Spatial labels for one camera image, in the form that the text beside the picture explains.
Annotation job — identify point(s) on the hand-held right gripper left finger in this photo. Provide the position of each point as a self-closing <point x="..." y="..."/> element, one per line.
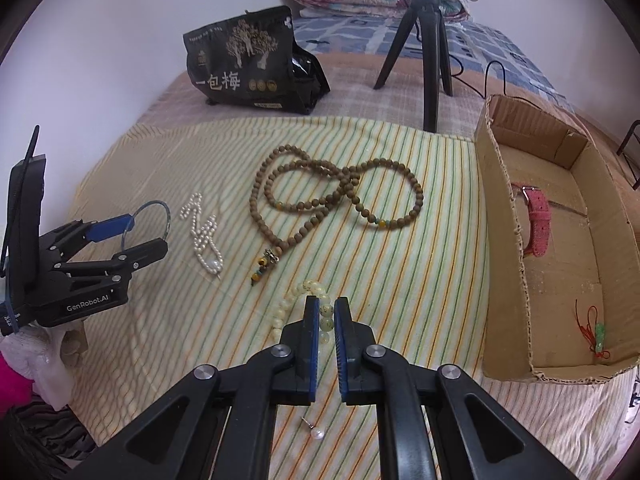
<point x="312" y="352"/>

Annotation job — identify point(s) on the blue plaid bedsheet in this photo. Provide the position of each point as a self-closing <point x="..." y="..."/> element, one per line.
<point x="350" y="35"/>

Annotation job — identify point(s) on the person's left hand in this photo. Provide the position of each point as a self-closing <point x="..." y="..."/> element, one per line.
<point x="40" y="360"/>

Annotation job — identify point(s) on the dark striped clothing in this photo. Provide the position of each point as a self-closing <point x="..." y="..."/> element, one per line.
<point x="45" y="440"/>

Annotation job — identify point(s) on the blue bangle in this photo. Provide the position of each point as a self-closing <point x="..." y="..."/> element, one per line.
<point x="169" y="222"/>

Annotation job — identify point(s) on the black tripod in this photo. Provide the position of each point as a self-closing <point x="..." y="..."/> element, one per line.
<point x="430" y="35"/>

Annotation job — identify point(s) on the black stand leg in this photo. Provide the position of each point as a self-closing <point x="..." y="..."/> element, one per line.
<point x="631" y="136"/>

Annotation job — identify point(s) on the pearl stud earring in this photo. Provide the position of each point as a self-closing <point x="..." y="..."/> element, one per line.
<point x="317" y="433"/>

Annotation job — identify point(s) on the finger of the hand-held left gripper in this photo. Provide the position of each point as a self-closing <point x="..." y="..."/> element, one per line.
<point x="145" y="252"/>
<point x="114" y="225"/>

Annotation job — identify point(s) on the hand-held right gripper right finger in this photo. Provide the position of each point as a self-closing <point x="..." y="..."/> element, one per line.
<point x="341" y="352"/>

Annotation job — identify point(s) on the black snack bag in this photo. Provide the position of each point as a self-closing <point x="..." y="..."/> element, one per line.
<point x="240" y="60"/>

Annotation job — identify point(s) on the striped cloth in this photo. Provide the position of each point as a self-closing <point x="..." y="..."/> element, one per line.
<point x="400" y="260"/>

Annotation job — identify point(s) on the cardboard box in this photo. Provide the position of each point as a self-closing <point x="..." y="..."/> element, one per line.
<point x="560" y="270"/>

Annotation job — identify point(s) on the brown checked blanket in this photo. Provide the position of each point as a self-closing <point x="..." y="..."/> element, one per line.
<point x="350" y="95"/>

